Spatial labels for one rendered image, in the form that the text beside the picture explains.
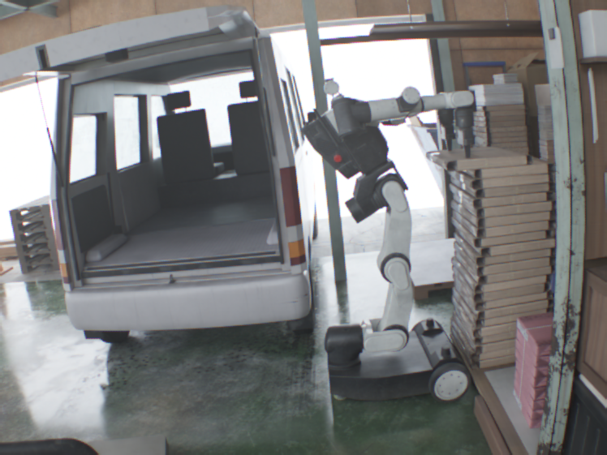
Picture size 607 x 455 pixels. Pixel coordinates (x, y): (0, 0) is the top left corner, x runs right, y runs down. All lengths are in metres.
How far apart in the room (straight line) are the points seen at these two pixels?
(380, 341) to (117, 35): 1.73
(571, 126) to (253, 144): 3.50
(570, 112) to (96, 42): 1.44
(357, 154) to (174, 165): 2.76
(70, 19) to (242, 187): 2.45
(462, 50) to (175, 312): 3.36
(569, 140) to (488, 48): 3.54
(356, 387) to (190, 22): 1.71
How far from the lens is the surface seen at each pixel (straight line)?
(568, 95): 1.42
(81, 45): 1.76
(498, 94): 4.25
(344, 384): 2.46
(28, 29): 5.56
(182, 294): 2.80
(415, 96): 2.12
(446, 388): 2.45
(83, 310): 3.09
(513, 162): 2.29
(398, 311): 2.45
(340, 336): 2.46
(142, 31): 1.68
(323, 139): 2.20
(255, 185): 4.56
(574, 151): 1.43
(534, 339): 2.02
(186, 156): 4.68
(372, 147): 2.20
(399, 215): 2.30
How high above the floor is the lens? 1.37
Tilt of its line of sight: 12 degrees down
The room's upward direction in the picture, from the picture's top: 7 degrees counter-clockwise
